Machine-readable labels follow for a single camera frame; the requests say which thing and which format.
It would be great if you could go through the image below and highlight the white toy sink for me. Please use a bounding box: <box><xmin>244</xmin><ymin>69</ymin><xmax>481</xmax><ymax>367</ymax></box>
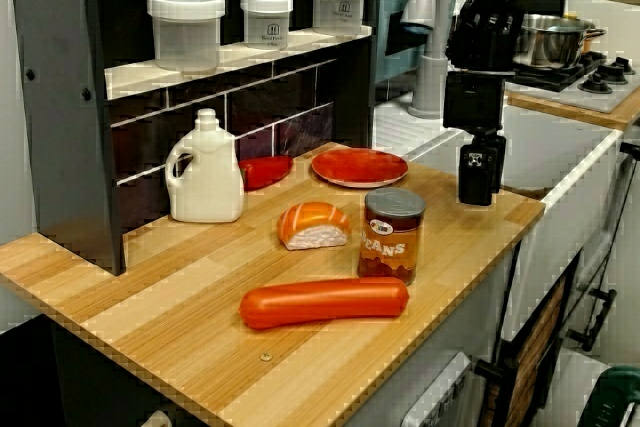
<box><xmin>372</xmin><ymin>91</ymin><xmax>627</xmax><ymax>346</ymax></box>

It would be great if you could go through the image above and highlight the thin black rod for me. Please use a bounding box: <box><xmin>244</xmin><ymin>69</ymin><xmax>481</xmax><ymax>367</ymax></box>
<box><xmin>592</xmin><ymin>140</ymin><xmax>640</xmax><ymax>298</ymax></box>

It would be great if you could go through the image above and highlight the medium clear jar white lid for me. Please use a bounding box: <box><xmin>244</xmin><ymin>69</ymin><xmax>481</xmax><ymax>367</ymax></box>
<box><xmin>309</xmin><ymin>0</ymin><xmax>371</xmax><ymax>31</ymax></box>

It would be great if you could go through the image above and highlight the blue plastic bin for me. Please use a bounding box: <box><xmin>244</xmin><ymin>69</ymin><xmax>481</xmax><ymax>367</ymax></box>
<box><xmin>372</xmin><ymin>0</ymin><xmax>470</xmax><ymax>87</ymax></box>

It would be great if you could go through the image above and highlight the toy salmon sushi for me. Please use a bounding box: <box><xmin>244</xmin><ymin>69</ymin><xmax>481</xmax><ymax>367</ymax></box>
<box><xmin>277</xmin><ymin>201</ymin><xmax>353</xmax><ymax>251</ymax></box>

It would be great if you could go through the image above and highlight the green object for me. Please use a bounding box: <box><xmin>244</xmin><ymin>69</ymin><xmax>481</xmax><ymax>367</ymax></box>
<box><xmin>588</xmin><ymin>365</ymin><xmax>640</xmax><ymax>427</ymax></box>

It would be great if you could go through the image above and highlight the steel pot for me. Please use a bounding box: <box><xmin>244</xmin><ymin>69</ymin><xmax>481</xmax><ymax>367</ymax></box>
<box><xmin>512</xmin><ymin>13</ymin><xmax>609</xmax><ymax>71</ymax></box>

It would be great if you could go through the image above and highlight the white detergent bottle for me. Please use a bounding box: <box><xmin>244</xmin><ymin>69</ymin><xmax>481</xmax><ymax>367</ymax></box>
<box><xmin>165</xmin><ymin>108</ymin><xmax>246</xmax><ymax>224</ymax></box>

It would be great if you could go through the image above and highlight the white dishwasher front panel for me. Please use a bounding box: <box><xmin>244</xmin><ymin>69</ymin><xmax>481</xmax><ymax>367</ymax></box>
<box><xmin>399</xmin><ymin>350</ymin><xmax>474</xmax><ymax>427</ymax></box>

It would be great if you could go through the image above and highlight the red plate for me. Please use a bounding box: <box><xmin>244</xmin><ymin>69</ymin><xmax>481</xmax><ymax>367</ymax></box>
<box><xmin>311</xmin><ymin>147</ymin><xmax>410</xmax><ymax>190</ymax></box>

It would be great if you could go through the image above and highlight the orange toy sausage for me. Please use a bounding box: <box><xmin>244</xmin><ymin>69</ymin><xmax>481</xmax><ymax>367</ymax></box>
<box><xmin>238</xmin><ymin>277</ymin><xmax>411</xmax><ymax>332</ymax></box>

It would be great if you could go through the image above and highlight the black oven door handle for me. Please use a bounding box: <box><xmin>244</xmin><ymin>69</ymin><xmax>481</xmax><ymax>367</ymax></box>
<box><xmin>565</xmin><ymin>288</ymin><xmax>618</xmax><ymax>353</ymax></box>

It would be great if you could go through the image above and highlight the large clear jar white lid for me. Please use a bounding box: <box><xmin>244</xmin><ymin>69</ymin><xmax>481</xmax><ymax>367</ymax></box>
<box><xmin>146</xmin><ymin>0</ymin><xmax>226</xmax><ymax>73</ymax></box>

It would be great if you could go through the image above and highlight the small clear jar white lid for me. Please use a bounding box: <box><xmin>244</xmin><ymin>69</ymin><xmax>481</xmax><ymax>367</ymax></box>
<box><xmin>239</xmin><ymin>0</ymin><xmax>295</xmax><ymax>51</ymax></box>

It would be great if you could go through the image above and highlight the grey toy faucet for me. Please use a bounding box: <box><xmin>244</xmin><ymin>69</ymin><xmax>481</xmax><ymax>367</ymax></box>
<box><xmin>399</xmin><ymin>0</ymin><xmax>458</xmax><ymax>121</ymax></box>

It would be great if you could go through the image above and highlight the black stove grate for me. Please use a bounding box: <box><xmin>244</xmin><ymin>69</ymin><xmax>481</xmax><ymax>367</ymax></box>
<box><xmin>504</xmin><ymin>50</ymin><xmax>609</xmax><ymax>94</ymax></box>

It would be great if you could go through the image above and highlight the white stove hob plate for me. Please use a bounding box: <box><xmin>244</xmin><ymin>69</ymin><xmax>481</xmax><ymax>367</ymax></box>
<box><xmin>503</xmin><ymin>50</ymin><xmax>640</xmax><ymax>114</ymax></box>

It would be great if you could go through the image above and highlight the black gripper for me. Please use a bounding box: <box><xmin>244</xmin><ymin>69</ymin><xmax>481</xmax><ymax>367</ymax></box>
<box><xmin>442</xmin><ymin>70</ymin><xmax>507</xmax><ymax>207</ymax></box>

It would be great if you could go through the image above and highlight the red toy pepper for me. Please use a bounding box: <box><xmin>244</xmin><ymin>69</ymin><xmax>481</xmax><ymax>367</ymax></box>
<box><xmin>238</xmin><ymin>155</ymin><xmax>295</xmax><ymax>193</ymax></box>

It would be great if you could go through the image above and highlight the toy beans can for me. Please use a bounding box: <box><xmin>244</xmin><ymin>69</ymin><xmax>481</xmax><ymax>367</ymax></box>
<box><xmin>357</xmin><ymin>188</ymin><xmax>427</xmax><ymax>287</ymax></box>

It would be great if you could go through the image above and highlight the black stove knob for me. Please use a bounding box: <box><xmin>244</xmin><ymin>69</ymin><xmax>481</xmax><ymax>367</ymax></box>
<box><xmin>601</xmin><ymin>56</ymin><xmax>637</xmax><ymax>86</ymax></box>
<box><xmin>578</xmin><ymin>72</ymin><xmax>614</xmax><ymax>95</ymax></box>

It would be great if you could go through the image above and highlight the dark grey kitchen hutch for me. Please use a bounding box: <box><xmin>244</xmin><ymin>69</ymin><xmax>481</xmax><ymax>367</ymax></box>
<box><xmin>9</xmin><ymin>0</ymin><xmax>386</xmax><ymax>277</ymax></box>

